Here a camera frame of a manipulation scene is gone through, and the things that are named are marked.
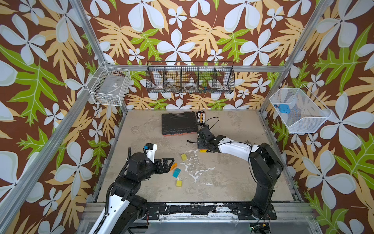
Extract teal block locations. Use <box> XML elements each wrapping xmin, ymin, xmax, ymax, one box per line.
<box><xmin>172</xmin><ymin>168</ymin><xmax>181</xmax><ymax>178</ymax></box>

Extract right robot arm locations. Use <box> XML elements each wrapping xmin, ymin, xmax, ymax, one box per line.
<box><xmin>197</xmin><ymin>126</ymin><xmax>283</xmax><ymax>219</ymax></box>

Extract black tool case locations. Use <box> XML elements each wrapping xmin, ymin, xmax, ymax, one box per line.
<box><xmin>161</xmin><ymin>112</ymin><xmax>198</xmax><ymax>136</ymax></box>

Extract small black bit holder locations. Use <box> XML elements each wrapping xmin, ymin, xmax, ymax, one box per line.
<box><xmin>196</xmin><ymin>110</ymin><xmax>206</xmax><ymax>126</ymax></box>

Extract orange bar block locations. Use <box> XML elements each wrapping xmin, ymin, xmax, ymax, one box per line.
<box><xmin>170</xmin><ymin>163</ymin><xmax>177</xmax><ymax>171</ymax></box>

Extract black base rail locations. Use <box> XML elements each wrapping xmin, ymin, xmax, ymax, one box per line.
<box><xmin>146</xmin><ymin>201</ymin><xmax>278</xmax><ymax>220</ymax></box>

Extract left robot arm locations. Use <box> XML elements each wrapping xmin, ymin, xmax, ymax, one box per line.
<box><xmin>89</xmin><ymin>143</ymin><xmax>174</xmax><ymax>234</ymax></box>

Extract white wire basket left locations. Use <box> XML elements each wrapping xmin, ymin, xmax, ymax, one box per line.
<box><xmin>88</xmin><ymin>66</ymin><xmax>132</xmax><ymax>106</ymax></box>

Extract blue object in basket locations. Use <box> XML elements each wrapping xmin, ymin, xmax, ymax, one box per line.
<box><xmin>274</xmin><ymin>103</ymin><xmax>291</xmax><ymax>114</ymax></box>

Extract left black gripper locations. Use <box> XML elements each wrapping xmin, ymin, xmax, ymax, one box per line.
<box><xmin>138</xmin><ymin>156</ymin><xmax>174</xmax><ymax>182</ymax></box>

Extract white mesh basket right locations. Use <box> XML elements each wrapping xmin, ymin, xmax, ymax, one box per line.
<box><xmin>270</xmin><ymin>85</ymin><xmax>333</xmax><ymax>135</ymax></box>

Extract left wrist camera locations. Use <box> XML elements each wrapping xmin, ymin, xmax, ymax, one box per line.
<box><xmin>143</xmin><ymin>143</ymin><xmax>157</xmax><ymax>163</ymax></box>

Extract black wire basket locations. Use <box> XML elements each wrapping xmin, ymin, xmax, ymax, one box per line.
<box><xmin>145</xmin><ymin>61</ymin><xmax>235</xmax><ymax>94</ymax></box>

